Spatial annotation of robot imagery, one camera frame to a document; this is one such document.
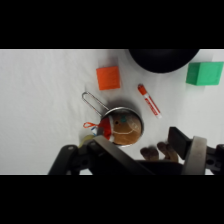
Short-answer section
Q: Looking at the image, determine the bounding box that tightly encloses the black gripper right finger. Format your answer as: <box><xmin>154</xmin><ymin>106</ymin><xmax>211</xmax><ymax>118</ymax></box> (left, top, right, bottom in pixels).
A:
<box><xmin>167</xmin><ymin>126</ymin><xmax>224</xmax><ymax>176</ymax></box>

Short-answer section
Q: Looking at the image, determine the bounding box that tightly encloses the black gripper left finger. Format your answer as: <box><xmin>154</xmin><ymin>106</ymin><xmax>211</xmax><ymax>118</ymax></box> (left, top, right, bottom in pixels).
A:
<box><xmin>48</xmin><ymin>134</ymin><xmax>156</xmax><ymax>176</ymax></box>

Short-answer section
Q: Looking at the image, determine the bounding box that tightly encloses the red cube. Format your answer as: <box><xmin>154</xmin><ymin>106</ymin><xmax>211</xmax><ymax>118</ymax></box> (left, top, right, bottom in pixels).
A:
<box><xmin>95</xmin><ymin>65</ymin><xmax>122</xmax><ymax>91</ymax></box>

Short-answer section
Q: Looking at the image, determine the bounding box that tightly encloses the green cube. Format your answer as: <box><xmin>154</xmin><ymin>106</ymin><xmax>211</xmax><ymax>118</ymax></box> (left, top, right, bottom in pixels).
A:
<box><xmin>185</xmin><ymin>61</ymin><xmax>224</xmax><ymax>87</ymax></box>

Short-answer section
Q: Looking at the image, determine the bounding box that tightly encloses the gingerbread plush toy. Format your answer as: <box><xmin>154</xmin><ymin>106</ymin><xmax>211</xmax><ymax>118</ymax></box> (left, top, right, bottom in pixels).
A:
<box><xmin>82</xmin><ymin>110</ymin><xmax>143</xmax><ymax>146</ymax></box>

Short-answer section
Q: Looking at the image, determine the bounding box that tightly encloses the yellow cup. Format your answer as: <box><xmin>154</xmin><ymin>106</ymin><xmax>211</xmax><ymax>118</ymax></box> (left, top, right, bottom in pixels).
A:
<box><xmin>78</xmin><ymin>133</ymin><xmax>97</xmax><ymax>148</ymax></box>

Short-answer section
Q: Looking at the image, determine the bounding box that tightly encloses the brown plush toy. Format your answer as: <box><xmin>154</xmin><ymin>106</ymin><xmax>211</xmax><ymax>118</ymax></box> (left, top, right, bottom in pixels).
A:
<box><xmin>139</xmin><ymin>141</ymin><xmax>180</xmax><ymax>163</ymax></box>

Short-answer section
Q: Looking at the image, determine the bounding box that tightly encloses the red and white marker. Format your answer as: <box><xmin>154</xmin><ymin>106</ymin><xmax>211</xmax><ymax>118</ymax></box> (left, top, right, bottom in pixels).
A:
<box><xmin>137</xmin><ymin>83</ymin><xmax>163</xmax><ymax>120</ymax></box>

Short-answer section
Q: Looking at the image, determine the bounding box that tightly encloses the black bowl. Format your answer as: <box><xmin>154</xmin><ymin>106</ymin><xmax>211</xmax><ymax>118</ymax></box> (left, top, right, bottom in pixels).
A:
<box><xmin>128</xmin><ymin>49</ymin><xmax>201</xmax><ymax>74</ymax></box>

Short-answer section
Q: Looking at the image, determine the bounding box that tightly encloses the small metal pan with handle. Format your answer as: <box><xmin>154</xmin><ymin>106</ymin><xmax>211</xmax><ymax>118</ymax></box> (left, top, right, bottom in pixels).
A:
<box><xmin>81</xmin><ymin>91</ymin><xmax>145</xmax><ymax>148</ymax></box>

